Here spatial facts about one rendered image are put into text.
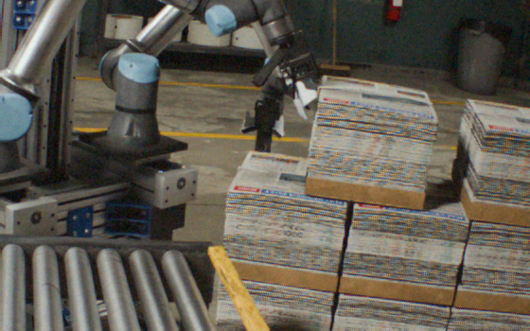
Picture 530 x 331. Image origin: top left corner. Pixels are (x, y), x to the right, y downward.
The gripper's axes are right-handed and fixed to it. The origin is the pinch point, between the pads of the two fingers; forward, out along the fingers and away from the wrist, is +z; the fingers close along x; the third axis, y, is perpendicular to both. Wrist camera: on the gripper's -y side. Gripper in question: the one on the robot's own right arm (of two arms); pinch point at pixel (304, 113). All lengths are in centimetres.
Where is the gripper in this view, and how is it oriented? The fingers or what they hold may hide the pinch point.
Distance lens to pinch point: 217.6
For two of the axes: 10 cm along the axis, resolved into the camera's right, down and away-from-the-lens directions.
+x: 1.0, -2.5, 9.6
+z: 3.8, 9.0, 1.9
